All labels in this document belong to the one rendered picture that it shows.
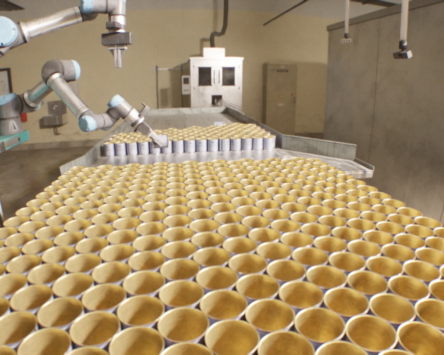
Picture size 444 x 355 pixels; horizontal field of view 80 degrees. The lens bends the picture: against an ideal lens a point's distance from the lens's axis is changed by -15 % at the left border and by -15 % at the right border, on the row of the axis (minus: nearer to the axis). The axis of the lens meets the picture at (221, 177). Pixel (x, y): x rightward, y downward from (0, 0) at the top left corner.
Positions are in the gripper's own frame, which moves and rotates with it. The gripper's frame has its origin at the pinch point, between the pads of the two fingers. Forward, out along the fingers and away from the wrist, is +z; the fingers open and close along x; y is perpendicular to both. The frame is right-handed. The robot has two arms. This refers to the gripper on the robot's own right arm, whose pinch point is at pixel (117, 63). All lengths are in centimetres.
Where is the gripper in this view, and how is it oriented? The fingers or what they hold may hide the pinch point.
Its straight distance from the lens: 143.3
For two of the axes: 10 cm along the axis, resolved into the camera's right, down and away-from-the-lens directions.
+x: -10.0, 0.1, -0.4
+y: -0.5, -2.8, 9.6
